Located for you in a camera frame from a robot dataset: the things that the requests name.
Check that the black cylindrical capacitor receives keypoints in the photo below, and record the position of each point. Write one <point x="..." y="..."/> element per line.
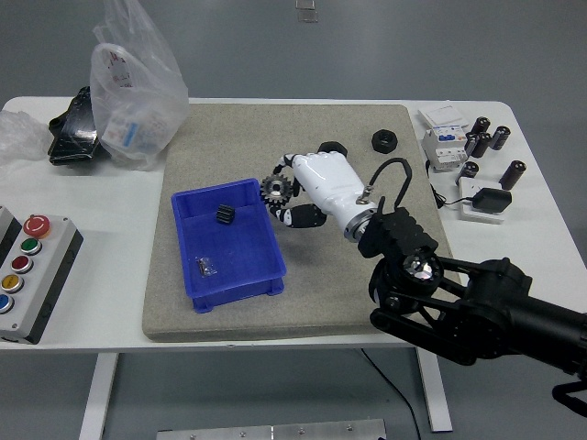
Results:
<point x="482" y="125"/>
<point x="501" y="137"/>
<point x="470" y="170"/>
<point x="483" y="146"/>
<point x="470" y="143"/>
<point x="512" y="174"/>

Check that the black bagged machine part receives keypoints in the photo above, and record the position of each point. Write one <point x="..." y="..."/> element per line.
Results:
<point x="73" y="133"/>

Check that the green push button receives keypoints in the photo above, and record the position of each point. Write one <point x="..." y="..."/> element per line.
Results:
<point x="31" y="246"/>

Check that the clear square floor marker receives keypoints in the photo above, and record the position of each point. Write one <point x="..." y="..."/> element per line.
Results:
<point x="306" y="4"/>

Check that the blue push button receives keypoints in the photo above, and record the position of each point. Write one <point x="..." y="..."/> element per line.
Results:
<point x="4" y="303"/>

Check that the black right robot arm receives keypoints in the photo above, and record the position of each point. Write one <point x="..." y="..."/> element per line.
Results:
<point x="495" y="293"/>

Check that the small clear screw bag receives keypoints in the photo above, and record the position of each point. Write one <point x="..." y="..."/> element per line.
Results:
<point x="206" y="267"/>

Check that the large black gear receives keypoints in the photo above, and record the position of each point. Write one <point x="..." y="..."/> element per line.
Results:
<point x="276" y="189"/>

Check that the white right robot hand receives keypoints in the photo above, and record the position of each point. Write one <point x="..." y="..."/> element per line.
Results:
<point x="330" y="183"/>

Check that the white table leg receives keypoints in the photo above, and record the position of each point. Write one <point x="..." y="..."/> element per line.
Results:
<point x="98" y="394"/>
<point x="435" y="399"/>

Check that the grey push-button control box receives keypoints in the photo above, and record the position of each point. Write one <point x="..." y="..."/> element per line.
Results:
<point x="46" y="284"/>

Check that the small black gear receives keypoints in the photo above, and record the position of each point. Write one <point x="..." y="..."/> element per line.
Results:
<point x="224" y="214"/>

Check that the yellow push button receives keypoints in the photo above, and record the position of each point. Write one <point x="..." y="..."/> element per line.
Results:
<point x="12" y="282"/>

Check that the large black hex nut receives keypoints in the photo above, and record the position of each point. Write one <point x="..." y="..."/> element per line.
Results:
<point x="331" y="146"/>

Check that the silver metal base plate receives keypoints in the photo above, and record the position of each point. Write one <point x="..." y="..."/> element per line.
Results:
<point x="270" y="432"/>

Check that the red push button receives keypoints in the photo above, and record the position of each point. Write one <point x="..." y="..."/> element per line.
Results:
<point x="21" y="264"/>

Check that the clear plastic bag with packets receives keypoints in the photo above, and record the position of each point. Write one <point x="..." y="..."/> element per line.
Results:
<point x="137" y="91"/>

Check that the red mushroom stop button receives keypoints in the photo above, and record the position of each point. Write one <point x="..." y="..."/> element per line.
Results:
<point x="36" y="225"/>

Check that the white flat card box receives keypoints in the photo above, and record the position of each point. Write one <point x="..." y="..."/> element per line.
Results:
<point x="441" y="114"/>

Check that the white wall switch plate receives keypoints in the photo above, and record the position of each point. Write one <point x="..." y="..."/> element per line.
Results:
<point x="468" y="188"/>

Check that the crumpled clear plastic wrap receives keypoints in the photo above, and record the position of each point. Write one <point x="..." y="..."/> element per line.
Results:
<point x="20" y="137"/>

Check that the blue plastic box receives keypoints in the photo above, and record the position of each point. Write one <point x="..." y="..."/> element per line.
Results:
<point x="229" y="256"/>

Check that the grey-brown foam mat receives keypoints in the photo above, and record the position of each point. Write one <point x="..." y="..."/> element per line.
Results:
<point x="293" y="298"/>

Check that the white circuit breaker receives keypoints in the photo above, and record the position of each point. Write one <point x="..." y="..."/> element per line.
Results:
<point x="444" y="149"/>

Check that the small black hex nut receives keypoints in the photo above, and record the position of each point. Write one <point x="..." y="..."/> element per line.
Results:
<point x="384" y="140"/>

